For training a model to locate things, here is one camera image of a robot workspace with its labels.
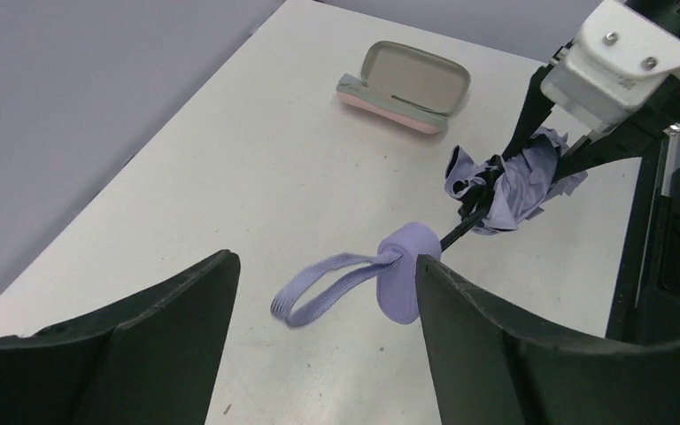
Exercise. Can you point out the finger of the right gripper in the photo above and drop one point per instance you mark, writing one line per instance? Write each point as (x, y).
(654, 123)
(536, 108)

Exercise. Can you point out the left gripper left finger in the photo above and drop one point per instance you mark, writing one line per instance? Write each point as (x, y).
(149, 358)

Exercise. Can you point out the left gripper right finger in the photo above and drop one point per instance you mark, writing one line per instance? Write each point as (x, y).
(493, 362)

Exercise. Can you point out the lilac umbrella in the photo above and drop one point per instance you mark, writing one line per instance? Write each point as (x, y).
(495, 197)

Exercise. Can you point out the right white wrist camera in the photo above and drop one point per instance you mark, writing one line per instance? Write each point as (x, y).
(616, 61)

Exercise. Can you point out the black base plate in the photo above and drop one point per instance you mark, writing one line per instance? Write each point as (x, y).
(645, 306)

